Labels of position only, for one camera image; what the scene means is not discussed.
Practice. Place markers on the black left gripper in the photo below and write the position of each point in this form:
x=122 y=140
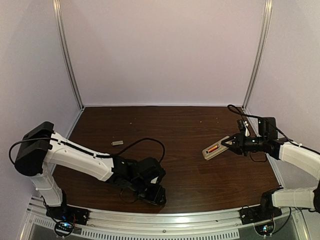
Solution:
x=156 y=197

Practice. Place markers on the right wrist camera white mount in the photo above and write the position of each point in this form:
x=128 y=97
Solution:
x=243 y=127

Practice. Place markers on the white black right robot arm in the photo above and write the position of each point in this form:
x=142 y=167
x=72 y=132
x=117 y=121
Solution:
x=287 y=151

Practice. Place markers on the left circuit board with LEDs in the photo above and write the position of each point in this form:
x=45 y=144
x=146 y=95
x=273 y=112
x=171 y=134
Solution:
x=63 y=228

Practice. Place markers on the circuit board with leds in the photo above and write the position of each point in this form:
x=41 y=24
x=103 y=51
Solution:
x=63 y=228
x=265 y=228

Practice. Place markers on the right aluminium frame post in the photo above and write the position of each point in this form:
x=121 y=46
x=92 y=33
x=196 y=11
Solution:
x=263 y=37

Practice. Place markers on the orange AAA battery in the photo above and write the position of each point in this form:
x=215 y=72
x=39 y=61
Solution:
x=212 y=149

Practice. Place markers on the white remote control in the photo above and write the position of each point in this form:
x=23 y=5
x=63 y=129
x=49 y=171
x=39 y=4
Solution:
x=208 y=156

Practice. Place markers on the aluminium frame post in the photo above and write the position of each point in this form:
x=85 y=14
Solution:
x=66 y=53
x=263 y=37

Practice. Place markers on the right circuit board with LEDs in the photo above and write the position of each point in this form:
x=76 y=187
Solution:
x=265 y=228

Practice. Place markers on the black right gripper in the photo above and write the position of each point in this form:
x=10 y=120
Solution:
x=239 y=144

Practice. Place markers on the left aluminium frame post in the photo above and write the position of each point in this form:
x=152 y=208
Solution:
x=66 y=53

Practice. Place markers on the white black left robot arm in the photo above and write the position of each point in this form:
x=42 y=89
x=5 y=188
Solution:
x=42 y=146

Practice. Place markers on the grey remote battery cover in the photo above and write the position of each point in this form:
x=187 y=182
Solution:
x=117 y=143

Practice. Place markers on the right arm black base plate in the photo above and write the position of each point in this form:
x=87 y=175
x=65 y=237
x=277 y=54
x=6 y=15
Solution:
x=254 y=214

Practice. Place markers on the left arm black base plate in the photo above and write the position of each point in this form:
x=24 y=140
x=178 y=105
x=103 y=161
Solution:
x=68 y=213

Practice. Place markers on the aluminium front rail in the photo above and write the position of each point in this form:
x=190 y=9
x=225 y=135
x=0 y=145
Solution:
x=112 y=225

